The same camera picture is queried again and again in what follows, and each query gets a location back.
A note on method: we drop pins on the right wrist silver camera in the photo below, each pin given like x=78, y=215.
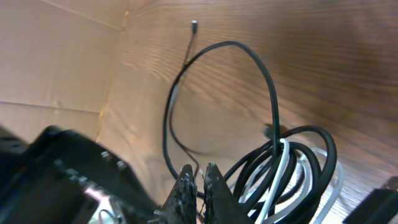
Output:
x=46, y=181

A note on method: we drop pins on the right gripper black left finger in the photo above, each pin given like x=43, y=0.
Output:
x=180, y=206

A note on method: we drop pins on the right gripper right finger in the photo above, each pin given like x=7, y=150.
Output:
x=220, y=205

